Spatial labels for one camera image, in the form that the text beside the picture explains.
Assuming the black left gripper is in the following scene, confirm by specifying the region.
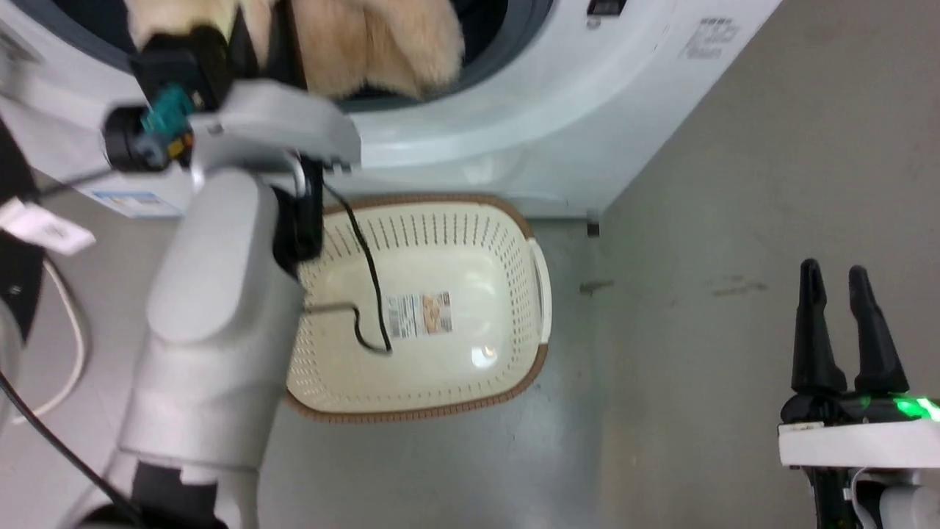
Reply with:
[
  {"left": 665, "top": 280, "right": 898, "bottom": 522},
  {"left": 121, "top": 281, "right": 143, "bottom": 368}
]
[{"left": 224, "top": 0, "right": 309, "bottom": 92}]

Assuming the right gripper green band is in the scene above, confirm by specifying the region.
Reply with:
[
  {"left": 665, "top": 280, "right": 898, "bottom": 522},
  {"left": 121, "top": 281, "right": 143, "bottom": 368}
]
[{"left": 778, "top": 258, "right": 940, "bottom": 471}]

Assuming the beige plush laundry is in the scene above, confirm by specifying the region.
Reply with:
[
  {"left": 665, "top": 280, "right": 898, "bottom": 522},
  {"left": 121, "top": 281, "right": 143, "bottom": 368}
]
[{"left": 126, "top": 0, "right": 466, "bottom": 101}]

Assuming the white front-load washing machine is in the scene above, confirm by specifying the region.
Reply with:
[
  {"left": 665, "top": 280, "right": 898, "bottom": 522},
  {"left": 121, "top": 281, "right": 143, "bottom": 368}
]
[{"left": 0, "top": 0, "right": 784, "bottom": 221}]

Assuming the printed label sticker in basket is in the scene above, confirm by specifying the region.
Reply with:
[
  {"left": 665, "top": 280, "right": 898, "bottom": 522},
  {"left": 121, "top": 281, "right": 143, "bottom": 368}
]
[{"left": 386, "top": 291, "right": 453, "bottom": 339}]

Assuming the cream laundry basket brown rim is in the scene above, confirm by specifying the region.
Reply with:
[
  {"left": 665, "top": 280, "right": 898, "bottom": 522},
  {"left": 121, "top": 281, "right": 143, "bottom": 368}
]
[{"left": 283, "top": 193, "right": 551, "bottom": 424}]

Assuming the black plug with teal connector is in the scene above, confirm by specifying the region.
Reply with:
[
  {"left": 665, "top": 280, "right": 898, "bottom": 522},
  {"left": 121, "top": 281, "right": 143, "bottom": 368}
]
[{"left": 102, "top": 84, "right": 198, "bottom": 174}]

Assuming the blue energy label sticker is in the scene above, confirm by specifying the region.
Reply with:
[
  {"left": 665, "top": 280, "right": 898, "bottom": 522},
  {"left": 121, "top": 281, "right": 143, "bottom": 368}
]
[{"left": 90, "top": 190, "right": 184, "bottom": 219}]

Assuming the white paper tag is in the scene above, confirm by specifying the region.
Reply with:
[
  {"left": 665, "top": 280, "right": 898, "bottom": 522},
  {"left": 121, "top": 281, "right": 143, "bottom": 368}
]
[{"left": 0, "top": 197, "right": 97, "bottom": 256}]

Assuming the black panel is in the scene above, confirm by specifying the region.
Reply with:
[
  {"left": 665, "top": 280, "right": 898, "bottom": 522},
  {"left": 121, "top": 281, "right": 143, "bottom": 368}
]
[{"left": 0, "top": 116, "right": 46, "bottom": 345}]

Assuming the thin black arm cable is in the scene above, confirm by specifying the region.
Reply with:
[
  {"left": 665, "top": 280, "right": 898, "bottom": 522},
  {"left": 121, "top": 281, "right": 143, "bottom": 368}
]
[{"left": 303, "top": 179, "right": 394, "bottom": 357}]

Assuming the white cable on floor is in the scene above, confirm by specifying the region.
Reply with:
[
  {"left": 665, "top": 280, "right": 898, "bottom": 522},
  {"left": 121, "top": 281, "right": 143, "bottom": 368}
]
[{"left": 12, "top": 257, "right": 89, "bottom": 421}]

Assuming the thick black cable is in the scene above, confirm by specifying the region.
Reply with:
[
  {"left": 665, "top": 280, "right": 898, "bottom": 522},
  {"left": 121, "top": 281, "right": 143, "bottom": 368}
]
[{"left": 0, "top": 371, "right": 144, "bottom": 527}]

